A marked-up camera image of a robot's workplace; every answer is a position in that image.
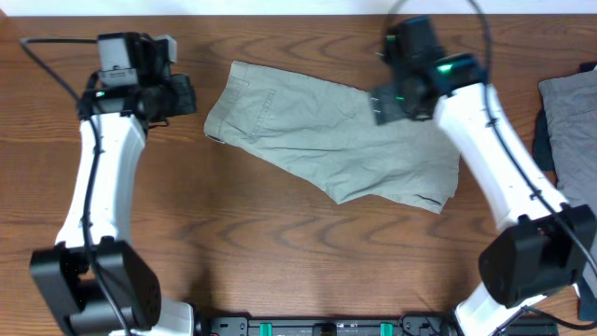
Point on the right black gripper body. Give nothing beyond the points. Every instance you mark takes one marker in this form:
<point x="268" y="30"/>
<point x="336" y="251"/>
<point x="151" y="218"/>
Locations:
<point x="395" y="103"/>

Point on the dark folded cloth pile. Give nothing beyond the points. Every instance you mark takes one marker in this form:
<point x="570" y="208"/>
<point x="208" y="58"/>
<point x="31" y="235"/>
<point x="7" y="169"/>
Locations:
<point x="543" y="144"/>

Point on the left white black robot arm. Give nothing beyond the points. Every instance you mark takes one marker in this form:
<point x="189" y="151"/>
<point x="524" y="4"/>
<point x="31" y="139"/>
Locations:
<point x="92" y="280"/>

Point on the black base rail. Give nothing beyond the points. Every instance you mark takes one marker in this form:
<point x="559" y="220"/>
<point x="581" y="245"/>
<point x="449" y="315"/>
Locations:
<point x="411" y="324"/>

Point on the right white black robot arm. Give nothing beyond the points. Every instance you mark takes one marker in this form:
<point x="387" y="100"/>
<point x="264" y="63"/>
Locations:
<point x="543" y="243"/>

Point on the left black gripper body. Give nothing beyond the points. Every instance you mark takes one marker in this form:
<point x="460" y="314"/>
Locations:
<point x="167" y="100"/>

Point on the khaki green shorts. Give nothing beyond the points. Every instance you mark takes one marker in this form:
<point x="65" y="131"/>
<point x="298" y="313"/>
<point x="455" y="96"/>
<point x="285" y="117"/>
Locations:
<point x="325" y="133"/>

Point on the grey folded garment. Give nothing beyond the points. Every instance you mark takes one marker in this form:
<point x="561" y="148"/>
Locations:
<point x="573" y="140"/>

